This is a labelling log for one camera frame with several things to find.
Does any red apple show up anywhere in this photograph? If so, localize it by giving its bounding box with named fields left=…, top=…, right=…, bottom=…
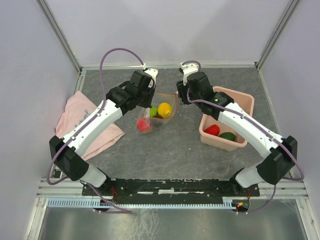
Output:
left=136, top=118, right=152, bottom=133

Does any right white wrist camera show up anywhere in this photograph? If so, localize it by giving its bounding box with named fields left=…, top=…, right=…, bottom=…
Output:
left=180, top=60, right=201, bottom=86

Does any dark purple plum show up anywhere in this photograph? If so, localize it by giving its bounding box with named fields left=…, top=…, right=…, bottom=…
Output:
left=154, top=114, right=166, bottom=119

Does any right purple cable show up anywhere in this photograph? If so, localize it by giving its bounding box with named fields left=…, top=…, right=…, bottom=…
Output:
left=179, top=60, right=305, bottom=215

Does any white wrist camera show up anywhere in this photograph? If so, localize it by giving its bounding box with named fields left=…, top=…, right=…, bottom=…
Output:
left=180, top=60, right=201, bottom=86
left=141, top=63, right=159, bottom=89

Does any yellow lemon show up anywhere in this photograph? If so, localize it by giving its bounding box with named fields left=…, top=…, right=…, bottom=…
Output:
left=157, top=102, right=172, bottom=118

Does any clear zip top bag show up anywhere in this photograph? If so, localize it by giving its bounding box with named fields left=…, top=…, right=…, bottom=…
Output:
left=136, top=91, right=178, bottom=134

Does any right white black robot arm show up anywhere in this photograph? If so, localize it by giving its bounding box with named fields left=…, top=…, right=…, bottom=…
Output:
left=176, top=71, right=298, bottom=196

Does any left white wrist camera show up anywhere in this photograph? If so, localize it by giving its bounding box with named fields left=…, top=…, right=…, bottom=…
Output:
left=141, top=63, right=159, bottom=89

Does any pink plastic bin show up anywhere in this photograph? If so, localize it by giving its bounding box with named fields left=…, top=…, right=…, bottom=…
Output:
left=198, top=86, right=255, bottom=152

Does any dark green fruit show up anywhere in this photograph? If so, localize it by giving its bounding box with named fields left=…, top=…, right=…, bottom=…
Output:
left=219, top=132, right=237, bottom=142

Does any small red fruit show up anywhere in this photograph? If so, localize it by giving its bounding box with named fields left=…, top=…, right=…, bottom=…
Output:
left=204, top=124, right=220, bottom=136

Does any aluminium frame rail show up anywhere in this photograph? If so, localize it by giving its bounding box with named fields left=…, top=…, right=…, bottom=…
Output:
left=82, top=64, right=256, bottom=71

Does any pink folded cloth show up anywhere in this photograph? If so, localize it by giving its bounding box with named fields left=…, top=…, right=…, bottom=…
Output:
left=55, top=91, right=125, bottom=161

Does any light blue cable duct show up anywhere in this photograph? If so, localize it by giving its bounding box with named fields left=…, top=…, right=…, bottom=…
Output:
left=46, top=197, right=237, bottom=209

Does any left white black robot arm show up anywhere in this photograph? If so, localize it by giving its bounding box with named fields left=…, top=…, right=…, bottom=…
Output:
left=49, top=68, right=158, bottom=195

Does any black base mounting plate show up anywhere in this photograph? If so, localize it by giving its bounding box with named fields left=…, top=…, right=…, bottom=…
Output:
left=96, top=178, right=260, bottom=205

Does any green apple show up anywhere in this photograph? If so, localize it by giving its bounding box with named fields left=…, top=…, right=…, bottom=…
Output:
left=149, top=106, right=158, bottom=118

